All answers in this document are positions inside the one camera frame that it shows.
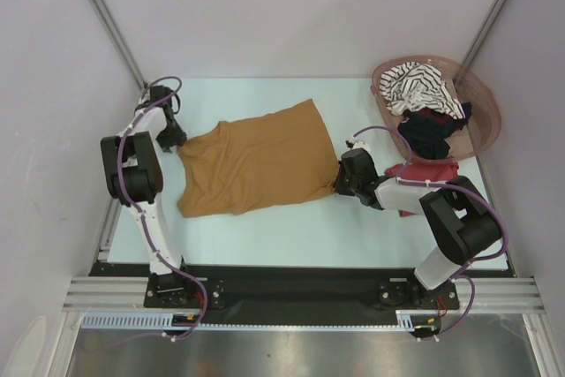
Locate mustard yellow tank top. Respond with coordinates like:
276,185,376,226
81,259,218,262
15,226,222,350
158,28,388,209
177,100,339,218

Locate red tank top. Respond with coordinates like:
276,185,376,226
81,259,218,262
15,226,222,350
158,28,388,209
384,162,459,218

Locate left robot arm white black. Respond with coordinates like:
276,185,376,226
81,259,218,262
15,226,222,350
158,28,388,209
100,80,195,309

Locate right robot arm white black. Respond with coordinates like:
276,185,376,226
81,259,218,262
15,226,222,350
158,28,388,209
335,147,507,308

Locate black white striped tank top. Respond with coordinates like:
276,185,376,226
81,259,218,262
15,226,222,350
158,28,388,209
378,61,465,119

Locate pink translucent laundry basket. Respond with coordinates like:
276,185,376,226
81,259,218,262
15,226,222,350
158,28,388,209
371,55,501,165

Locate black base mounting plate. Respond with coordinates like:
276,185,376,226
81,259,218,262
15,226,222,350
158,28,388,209
90,263,516,329

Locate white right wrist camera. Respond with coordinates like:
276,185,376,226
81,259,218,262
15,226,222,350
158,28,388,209
345,139,371,153

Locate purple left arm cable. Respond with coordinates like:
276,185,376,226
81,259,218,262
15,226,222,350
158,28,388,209
117,76,208,345

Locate left aluminium corner post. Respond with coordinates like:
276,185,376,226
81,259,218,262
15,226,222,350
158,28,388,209
88,0,146,89

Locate aluminium corner post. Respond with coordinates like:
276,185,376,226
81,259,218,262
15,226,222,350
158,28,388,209
462,0,509,69
88,0,146,89

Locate grey slotted cable duct right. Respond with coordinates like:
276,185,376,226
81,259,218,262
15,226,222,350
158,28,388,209
395,310,441,332

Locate grey slotted cable duct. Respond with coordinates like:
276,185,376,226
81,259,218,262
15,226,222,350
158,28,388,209
81,312,200,331
395,310,441,332

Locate aluminium frame rail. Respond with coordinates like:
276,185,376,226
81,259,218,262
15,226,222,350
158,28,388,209
63,276,148,312

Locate grey slotted cable duct left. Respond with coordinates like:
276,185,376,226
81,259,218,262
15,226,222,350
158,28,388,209
81,312,200,331

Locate right aluminium corner post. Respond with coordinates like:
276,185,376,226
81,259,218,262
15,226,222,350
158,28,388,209
462,0,509,69

